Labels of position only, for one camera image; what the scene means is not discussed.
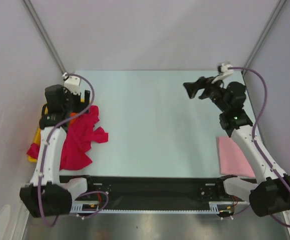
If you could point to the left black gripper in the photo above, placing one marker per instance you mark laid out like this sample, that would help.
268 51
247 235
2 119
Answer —
80 106

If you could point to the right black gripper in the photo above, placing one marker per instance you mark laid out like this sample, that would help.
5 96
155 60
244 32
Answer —
192 88

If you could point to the crimson red t shirt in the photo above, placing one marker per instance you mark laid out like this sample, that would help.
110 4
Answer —
79 140

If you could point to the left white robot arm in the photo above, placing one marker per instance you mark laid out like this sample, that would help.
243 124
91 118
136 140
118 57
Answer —
45 195

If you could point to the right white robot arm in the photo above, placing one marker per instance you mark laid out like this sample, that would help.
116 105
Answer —
271 192

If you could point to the orange t shirt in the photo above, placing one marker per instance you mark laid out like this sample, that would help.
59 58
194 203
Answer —
73 117

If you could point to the yellow plastic tray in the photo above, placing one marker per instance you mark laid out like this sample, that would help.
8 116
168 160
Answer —
33 151

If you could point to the folded pink t shirt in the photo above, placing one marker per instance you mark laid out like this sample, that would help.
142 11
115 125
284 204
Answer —
231 159

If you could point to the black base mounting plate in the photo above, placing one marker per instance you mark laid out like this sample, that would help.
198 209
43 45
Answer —
122 193

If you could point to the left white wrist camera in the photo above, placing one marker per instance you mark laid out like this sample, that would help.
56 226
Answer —
72 83

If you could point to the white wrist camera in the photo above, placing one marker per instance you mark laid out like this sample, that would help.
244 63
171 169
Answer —
72 83
224 71

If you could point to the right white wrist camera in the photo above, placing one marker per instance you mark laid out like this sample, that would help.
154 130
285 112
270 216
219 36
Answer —
224 71

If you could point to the right corner aluminium post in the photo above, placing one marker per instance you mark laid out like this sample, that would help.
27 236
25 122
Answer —
273 18

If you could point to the corner aluminium post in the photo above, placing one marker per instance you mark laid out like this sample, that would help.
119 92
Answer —
29 7
273 18

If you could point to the left corner aluminium post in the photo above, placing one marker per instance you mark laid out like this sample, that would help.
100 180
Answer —
29 7

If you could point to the left grey cable duct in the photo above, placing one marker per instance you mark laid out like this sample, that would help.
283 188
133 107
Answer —
86 207

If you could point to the grey cable duct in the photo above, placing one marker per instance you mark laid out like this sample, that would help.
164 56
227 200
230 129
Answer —
86 207
232 207

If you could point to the right grey cable duct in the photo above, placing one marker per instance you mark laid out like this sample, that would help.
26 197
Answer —
232 207

